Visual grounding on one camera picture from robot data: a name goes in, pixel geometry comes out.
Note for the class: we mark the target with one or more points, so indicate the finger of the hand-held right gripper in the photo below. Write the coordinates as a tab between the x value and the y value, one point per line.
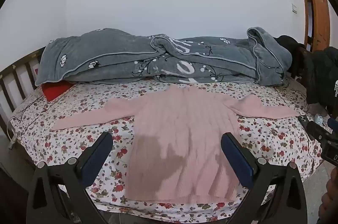
317	130

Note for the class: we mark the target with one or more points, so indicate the black cloth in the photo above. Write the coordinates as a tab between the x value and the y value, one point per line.
287	43

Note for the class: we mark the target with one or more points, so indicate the grey floral blanket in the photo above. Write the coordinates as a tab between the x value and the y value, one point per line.
105	55

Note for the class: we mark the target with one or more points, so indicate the wooden slatted headboard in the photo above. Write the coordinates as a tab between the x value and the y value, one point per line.
15	76

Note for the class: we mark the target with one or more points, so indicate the red cloth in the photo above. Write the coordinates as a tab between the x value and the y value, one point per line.
56	89

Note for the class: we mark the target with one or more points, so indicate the small white object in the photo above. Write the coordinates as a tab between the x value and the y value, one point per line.
318	120

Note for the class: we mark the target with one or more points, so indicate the white wall switch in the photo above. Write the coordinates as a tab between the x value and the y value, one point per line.
294	8

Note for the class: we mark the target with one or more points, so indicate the floral bed sheet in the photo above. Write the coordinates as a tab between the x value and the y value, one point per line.
264	134

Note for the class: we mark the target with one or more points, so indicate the pink knit sweater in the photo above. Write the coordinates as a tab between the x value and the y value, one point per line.
179	131

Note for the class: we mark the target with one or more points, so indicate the black jacket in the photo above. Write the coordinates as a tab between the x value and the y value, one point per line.
318	76

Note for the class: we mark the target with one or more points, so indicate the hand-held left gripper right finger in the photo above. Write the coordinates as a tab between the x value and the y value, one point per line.
235	158

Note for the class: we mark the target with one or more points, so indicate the person's right hand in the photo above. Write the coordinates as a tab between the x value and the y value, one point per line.
328	200

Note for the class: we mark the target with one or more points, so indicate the wooden door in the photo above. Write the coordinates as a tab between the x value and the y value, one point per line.
318	7

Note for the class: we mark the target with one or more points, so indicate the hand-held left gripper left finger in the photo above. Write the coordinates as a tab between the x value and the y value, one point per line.
97	158

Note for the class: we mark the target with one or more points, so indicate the black phone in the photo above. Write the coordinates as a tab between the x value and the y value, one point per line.
303	121

